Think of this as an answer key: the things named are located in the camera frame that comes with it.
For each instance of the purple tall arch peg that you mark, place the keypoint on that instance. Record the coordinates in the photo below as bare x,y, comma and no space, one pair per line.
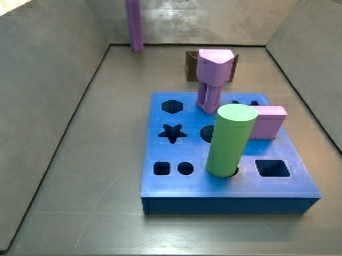
212,72

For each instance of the green cylinder peg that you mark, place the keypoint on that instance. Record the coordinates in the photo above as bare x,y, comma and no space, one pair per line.
234,124

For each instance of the black curved holder stand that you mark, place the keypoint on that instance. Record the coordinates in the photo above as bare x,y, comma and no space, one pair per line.
191,63

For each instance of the purple square block peg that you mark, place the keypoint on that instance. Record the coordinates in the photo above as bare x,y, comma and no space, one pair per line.
268,122

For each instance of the blue shape-sorter board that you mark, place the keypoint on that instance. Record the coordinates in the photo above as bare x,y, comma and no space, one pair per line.
272,183

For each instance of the purple star-shaped peg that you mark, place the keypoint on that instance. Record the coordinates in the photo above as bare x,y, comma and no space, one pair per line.
134,19

